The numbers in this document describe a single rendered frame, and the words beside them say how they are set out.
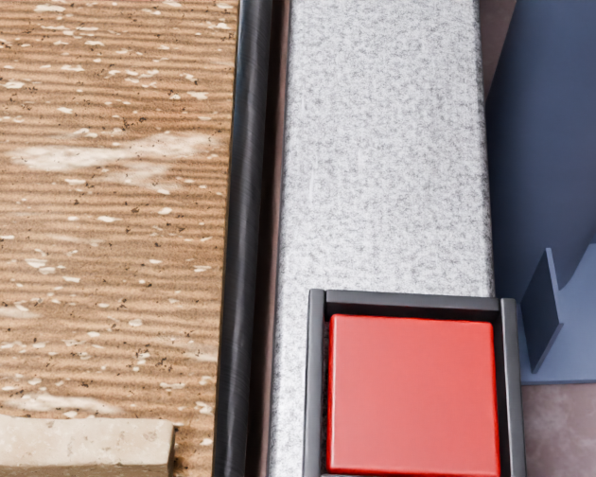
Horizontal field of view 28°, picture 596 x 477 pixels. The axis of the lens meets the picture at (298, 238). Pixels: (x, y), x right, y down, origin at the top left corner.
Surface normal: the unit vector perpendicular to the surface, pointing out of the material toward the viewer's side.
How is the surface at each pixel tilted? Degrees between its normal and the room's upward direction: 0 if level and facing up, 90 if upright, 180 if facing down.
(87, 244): 0
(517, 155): 90
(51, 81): 0
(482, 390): 0
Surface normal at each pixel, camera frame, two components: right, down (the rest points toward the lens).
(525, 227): -0.33, 0.81
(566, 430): 0.04, -0.50
